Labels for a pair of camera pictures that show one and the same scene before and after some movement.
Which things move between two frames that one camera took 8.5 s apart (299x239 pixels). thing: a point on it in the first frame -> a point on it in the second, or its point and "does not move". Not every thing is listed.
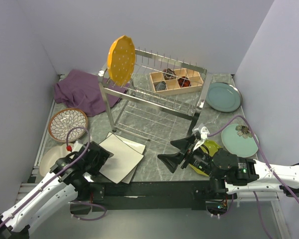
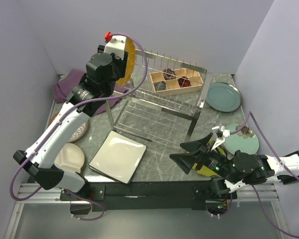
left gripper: [101, 157] -> [122, 64]
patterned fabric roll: [169, 73] does not move
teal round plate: [224, 97] does not move
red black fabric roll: [184, 81] does not move
